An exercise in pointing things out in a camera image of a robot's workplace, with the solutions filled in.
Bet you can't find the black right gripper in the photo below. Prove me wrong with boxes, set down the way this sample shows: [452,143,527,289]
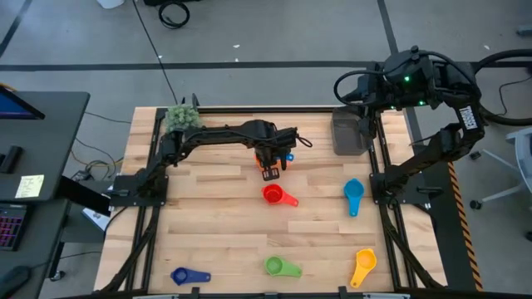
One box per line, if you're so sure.
[352,73,396,140]

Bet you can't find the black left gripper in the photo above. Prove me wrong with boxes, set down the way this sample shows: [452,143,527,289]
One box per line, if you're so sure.
[254,139,292,182]

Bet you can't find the red measuring cup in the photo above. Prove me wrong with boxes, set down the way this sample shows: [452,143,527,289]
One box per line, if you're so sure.
[261,184,300,208]

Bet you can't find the teal measuring cup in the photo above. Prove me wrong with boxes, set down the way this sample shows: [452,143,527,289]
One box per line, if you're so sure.
[342,178,366,218]

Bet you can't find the green measuring cup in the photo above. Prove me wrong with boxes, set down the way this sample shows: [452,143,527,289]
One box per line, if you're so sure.
[264,255,303,279]

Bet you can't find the yellow measuring cup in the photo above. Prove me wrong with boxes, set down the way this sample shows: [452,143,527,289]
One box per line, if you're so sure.
[349,248,378,290]

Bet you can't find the small dark blue measuring cup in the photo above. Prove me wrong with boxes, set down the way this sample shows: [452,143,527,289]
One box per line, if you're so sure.
[170,266,212,287]

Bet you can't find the grey plastic basket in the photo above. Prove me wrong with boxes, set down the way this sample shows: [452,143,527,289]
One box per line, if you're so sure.
[331,105,374,157]

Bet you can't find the green plant in white pot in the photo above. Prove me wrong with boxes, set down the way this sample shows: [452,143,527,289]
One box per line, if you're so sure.
[165,103,204,135]

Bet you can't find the black mat with hazard stripes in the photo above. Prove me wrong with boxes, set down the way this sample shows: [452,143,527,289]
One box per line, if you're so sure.
[405,144,485,292]

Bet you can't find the white office chair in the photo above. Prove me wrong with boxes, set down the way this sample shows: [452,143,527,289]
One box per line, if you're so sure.
[469,126,532,211]

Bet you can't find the white papers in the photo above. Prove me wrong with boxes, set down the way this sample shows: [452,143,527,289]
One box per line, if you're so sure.
[81,206,112,232]

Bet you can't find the black desk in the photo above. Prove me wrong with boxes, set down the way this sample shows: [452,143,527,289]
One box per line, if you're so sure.
[0,91,91,299]

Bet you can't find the yellow sticky note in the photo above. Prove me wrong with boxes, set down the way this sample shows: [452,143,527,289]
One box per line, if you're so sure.
[14,174,46,199]

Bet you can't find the computer monitor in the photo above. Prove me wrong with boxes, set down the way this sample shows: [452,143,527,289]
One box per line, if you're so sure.
[0,85,47,121]

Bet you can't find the small black box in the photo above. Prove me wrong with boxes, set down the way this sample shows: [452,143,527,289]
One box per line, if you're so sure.
[0,145,24,175]

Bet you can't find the backlit keyboard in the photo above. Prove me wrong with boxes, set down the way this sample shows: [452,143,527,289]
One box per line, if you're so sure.
[0,203,28,252]

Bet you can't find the black computer mouse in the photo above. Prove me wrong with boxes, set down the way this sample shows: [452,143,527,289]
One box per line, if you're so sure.
[0,265,32,299]

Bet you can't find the black table frame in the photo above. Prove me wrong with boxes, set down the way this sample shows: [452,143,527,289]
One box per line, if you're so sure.
[99,105,448,299]

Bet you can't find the large black hose ring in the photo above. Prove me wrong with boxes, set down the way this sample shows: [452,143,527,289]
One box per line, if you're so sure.
[473,48,532,127]

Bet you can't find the coiled black cable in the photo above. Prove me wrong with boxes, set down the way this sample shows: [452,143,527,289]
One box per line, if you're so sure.
[157,0,191,31]

